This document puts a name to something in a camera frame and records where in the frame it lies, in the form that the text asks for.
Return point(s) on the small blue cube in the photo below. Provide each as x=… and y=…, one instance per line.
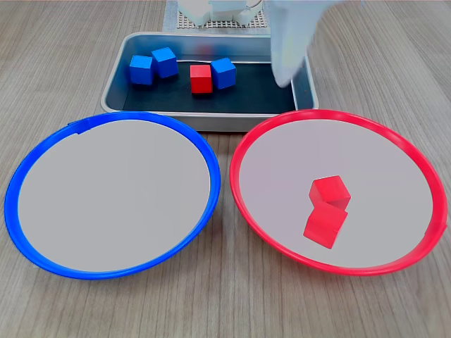
x=141, y=72
x=165, y=63
x=223, y=74

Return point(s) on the small red cube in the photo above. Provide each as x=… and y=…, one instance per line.
x=327, y=186
x=201, y=81
x=322, y=227

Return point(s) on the black tray mat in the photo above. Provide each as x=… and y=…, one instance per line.
x=176, y=100

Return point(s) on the steel tray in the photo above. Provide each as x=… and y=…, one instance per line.
x=158, y=44

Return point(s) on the translucent plastic sheet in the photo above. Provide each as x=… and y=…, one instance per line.
x=171, y=21

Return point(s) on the red-rimmed white plate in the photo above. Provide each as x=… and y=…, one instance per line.
x=387, y=193

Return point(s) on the blue-rimmed white plate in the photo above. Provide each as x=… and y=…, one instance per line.
x=112, y=197

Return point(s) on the pale perforated base plate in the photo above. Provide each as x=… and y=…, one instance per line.
x=225, y=25

